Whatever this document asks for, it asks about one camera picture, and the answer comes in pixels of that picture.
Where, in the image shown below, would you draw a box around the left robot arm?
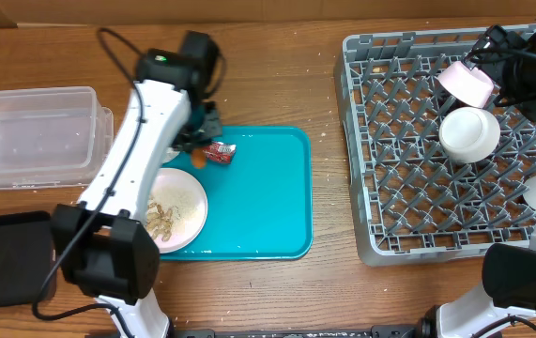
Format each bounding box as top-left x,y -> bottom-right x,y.
50,31 -> 226,337

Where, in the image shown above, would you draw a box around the pink plate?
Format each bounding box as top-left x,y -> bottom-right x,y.
148,168 -> 208,254

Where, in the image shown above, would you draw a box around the orange carrot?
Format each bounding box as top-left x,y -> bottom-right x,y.
191,148 -> 207,169

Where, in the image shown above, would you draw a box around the crumpled white napkin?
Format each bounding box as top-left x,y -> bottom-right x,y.
162,147 -> 179,163

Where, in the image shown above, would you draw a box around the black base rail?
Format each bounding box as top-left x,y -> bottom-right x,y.
174,325 -> 419,338

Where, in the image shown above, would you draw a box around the grey dishwasher rack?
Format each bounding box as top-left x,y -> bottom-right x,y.
334,28 -> 536,266

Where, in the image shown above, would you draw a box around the clear plastic bin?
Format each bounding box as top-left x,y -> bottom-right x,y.
0,86 -> 114,190

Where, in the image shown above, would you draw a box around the black bin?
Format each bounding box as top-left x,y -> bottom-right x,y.
0,211 -> 54,307

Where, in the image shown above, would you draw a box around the food scraps on plate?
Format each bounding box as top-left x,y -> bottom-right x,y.
145,198 -> 174,241

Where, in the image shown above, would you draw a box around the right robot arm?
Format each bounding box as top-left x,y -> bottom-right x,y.
402,25 -> 536,337

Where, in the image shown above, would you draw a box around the teal plastic tray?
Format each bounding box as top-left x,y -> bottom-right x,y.
162,126 -> 314,261

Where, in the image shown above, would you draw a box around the red snack wrapper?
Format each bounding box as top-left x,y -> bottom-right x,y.
202,141 -> 237,164

